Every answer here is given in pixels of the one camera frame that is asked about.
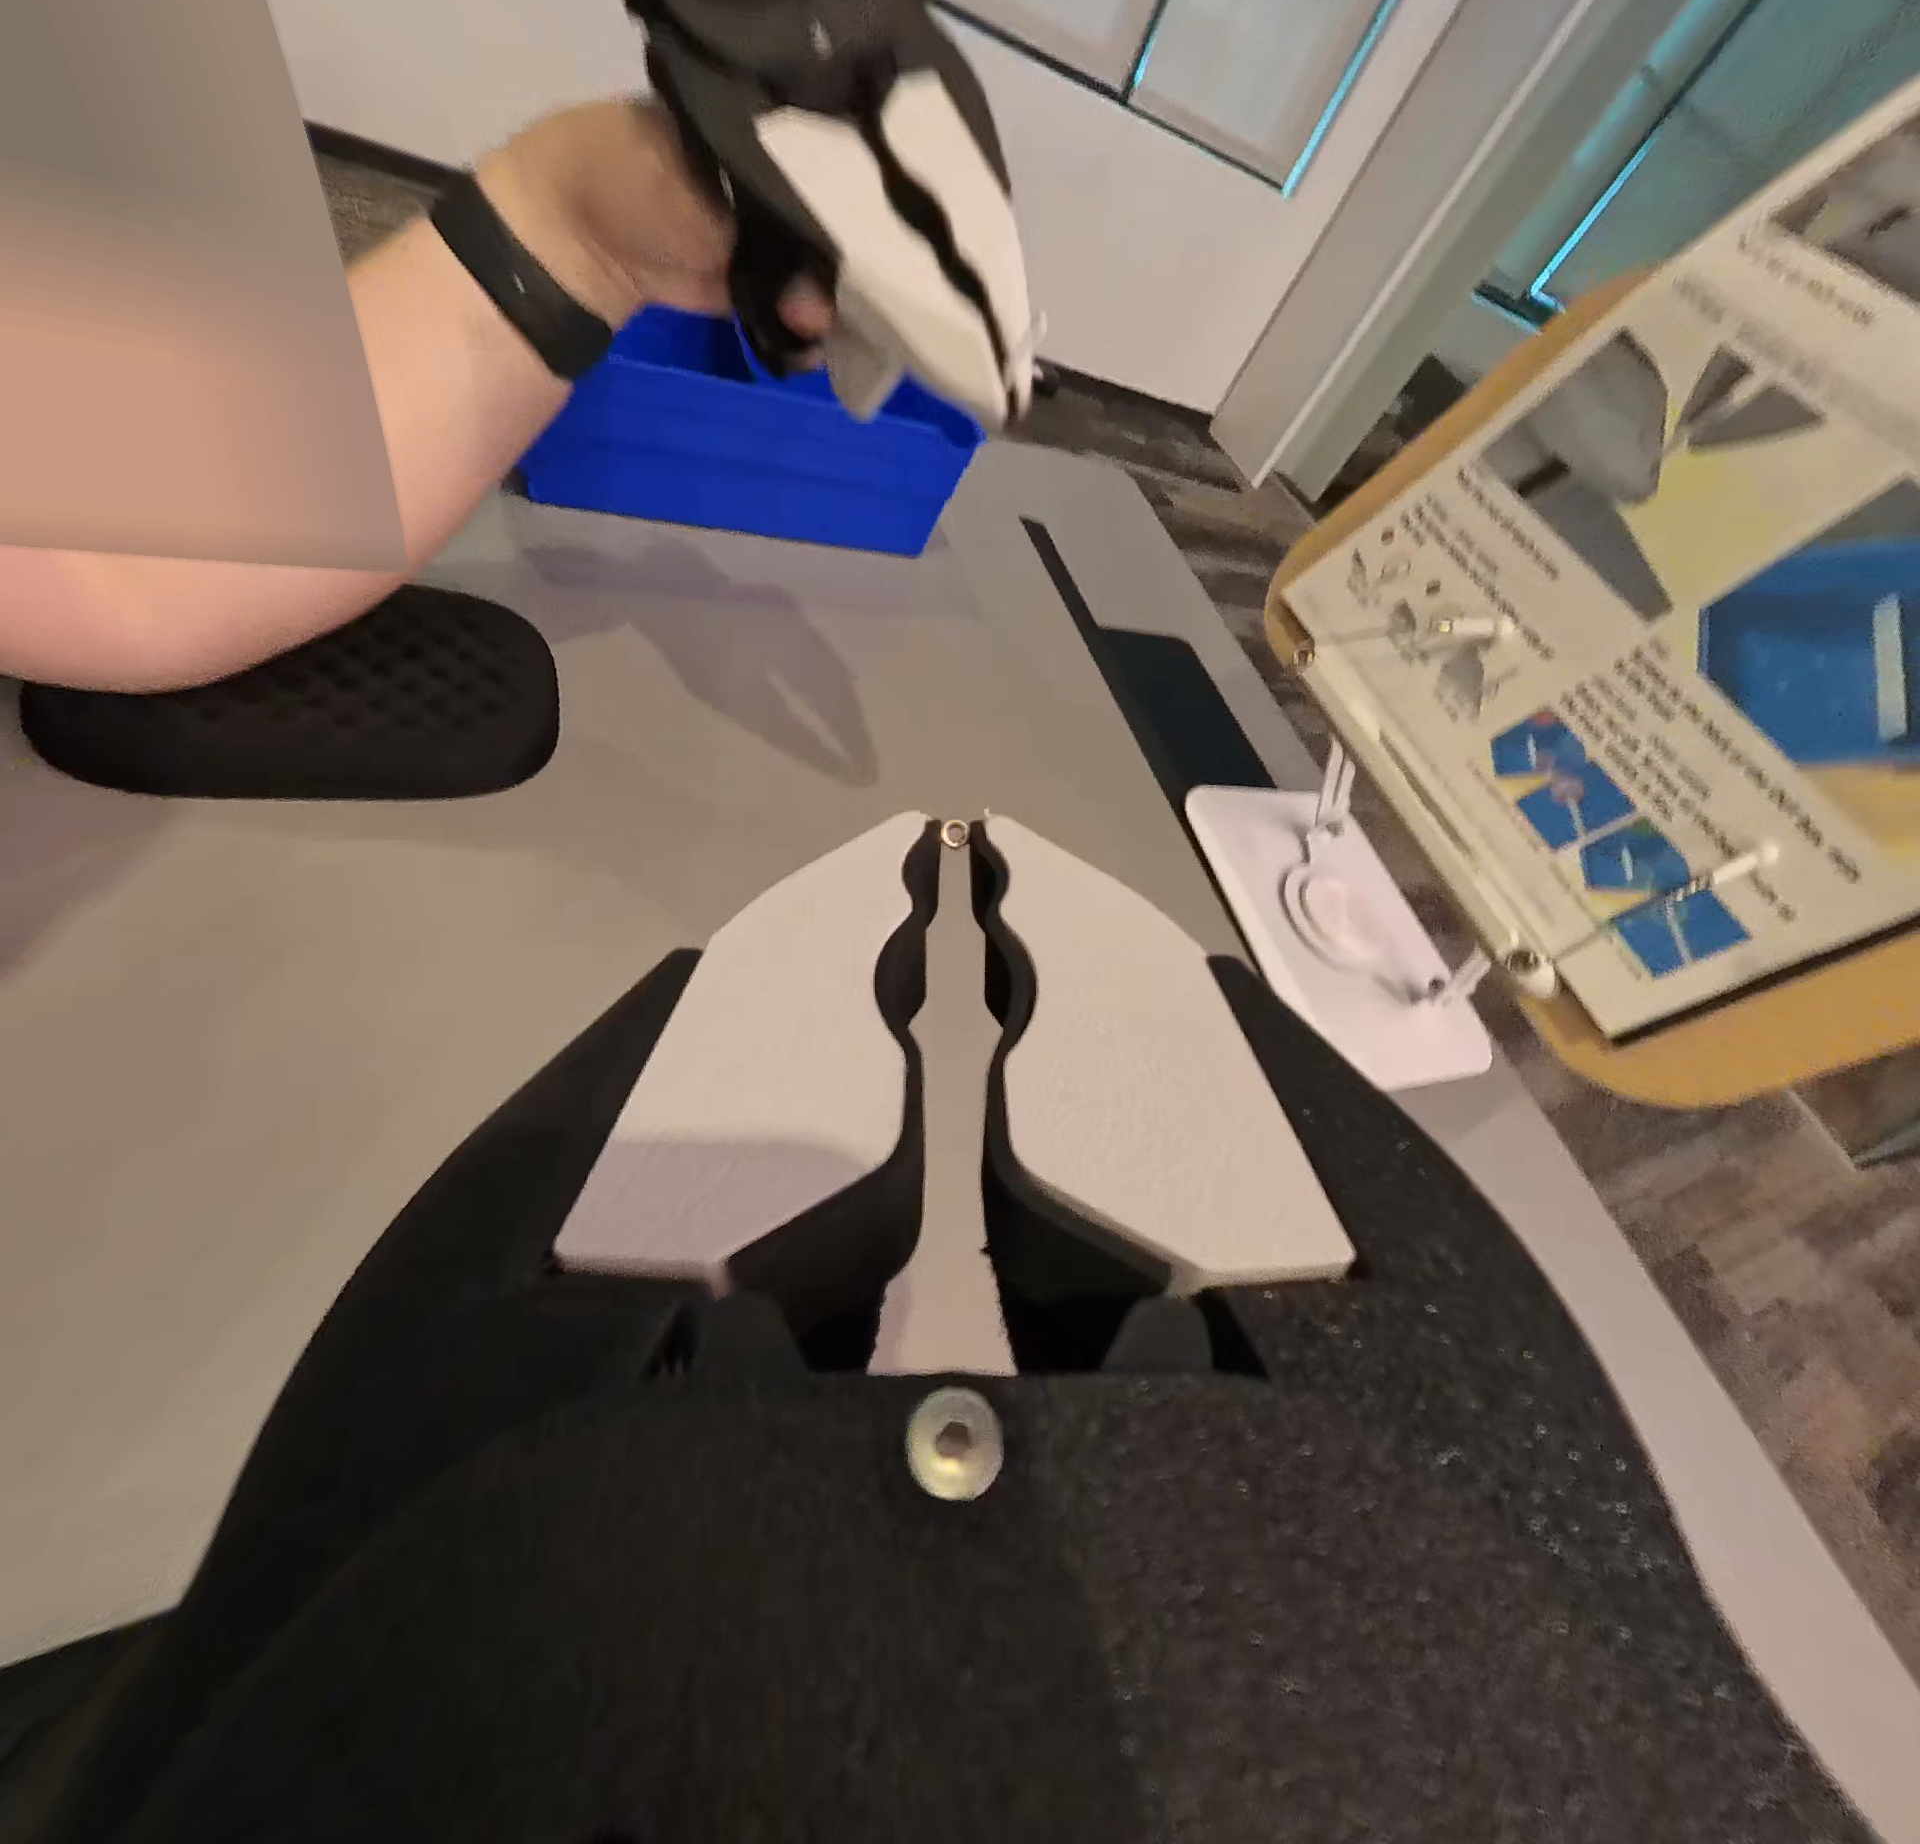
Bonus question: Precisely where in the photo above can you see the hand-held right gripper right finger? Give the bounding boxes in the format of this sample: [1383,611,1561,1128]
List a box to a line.
[964,811,1359,1347]

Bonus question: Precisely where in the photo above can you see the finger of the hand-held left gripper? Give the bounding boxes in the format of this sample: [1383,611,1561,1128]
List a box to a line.
[882,71,1039,429]
[754,112,1009,430]

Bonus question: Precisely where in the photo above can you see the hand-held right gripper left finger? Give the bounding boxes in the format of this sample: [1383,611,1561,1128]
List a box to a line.
[553,810,954,1343]

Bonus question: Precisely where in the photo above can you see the blue plastic bin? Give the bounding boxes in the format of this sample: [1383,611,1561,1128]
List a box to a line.
[514,302,988,557]

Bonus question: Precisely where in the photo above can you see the person's left forearm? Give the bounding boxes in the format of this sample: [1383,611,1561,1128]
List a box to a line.
[0,232,578,694]

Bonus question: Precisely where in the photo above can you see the person's left hand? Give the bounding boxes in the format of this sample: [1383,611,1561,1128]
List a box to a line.
[472,96,840,350]

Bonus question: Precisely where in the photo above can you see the large paned window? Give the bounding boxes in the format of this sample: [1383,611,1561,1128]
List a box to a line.
[900,0,1426,197]

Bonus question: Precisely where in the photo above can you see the black wristband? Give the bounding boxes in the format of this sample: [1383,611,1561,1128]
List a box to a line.
[424,168,619,384]

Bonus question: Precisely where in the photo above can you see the wooden instruction board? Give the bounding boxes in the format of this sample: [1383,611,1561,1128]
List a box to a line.
[1263,76,1920,1113]

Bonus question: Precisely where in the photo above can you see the black wrist rest pad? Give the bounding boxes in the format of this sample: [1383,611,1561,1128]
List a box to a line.
[17,585,564,801]

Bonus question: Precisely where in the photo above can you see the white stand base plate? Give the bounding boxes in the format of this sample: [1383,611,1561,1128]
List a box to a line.
[1185,782,1495,1093]

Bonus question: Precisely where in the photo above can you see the glass wall panel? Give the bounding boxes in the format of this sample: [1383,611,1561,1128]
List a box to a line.
[1499,0,1920,317]

